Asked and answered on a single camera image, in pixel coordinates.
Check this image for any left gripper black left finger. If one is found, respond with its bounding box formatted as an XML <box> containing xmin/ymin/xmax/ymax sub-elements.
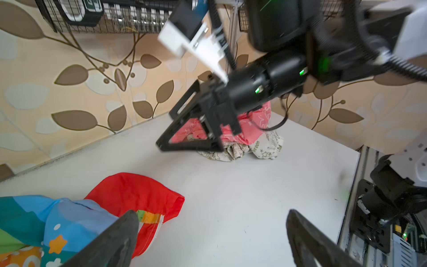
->
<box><xmin>63</xmin><ymin>210</ymin><xmax>139</xmax><ymax>267</ymax></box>

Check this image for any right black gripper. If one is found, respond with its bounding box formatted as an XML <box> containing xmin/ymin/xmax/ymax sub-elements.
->
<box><xmin>156</xmin><ymin>50</ymin><xmax>308</xmax><ymax>152</ymax></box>

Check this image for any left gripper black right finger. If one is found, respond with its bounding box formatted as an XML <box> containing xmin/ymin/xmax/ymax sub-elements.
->
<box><xmin>286</xmin><ymin>209</ymin><xmax>360</xmax><ymax>267</ymax></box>

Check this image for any pink patterned cloth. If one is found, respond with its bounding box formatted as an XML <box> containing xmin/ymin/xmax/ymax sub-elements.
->
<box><xmin>171</xmin><ymin>101</ymin><xmax>272</xmax><ymax>146</ymax></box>

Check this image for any red cloth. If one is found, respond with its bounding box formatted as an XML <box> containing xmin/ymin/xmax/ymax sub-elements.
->
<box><xmin>85</xmin><ymin>172</ymin><xmax>185</xmax><ymax>258</ymax></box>

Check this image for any multicolour rainbow cloth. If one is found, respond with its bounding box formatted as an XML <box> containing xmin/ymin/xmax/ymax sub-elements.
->
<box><xmin>0</xmin><ymin>195</ymin><xmax>164</xmax><ymax>267</ymax></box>

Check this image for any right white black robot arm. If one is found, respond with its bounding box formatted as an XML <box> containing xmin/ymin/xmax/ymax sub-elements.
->
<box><xmin>156</xmin><ymin>1</ymin><xmax>427</xmax><ymax>152</ymax></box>

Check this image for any white star patterned cloth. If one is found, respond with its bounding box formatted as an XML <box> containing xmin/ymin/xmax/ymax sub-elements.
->
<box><xmin>198</xmin><ymin>131</ymin><xmax>284</xmax><ymax>162</ymax></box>

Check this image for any black bottle rack tool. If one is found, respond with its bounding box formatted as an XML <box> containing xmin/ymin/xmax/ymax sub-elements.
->
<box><xmin>53</xmin><ymin>0</ymin><xmax>174</xmax><ymax>27</ymax></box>

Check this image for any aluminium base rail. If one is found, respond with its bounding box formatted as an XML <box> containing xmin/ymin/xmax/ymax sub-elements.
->
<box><xmin>336</xmin><ymin>145</ymin><xmax>427</xmax><ymax>267</ymax></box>

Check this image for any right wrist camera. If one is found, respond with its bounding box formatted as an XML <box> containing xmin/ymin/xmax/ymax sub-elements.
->
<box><xmin>158</xmin><ymin>1</ymin><xmax>230</xmax><ymax>84</ymax></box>

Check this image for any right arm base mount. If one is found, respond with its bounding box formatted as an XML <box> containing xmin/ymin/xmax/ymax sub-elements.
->
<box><xmin>350</xmin><ymin>155</ymin><xmax>427</xmax><ymax>254</ymax></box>

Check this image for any back black wire basket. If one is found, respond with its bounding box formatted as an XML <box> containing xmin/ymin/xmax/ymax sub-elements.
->
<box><xmin>32</xmin><ymin>0</ymin><xmax>180</xmax><ymax>34</ymax></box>

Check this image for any side black wire basket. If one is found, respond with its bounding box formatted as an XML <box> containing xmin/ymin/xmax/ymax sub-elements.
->
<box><xmin>239</xmin><ymin>1</ymin><xmax>344</xmax><ymax>33</ymax></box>

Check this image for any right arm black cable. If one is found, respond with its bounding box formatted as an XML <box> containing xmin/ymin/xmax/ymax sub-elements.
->
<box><xmin>206</xmin><ymin>0</ymin><xmax>427</xmax><ymax>131</ymax></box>

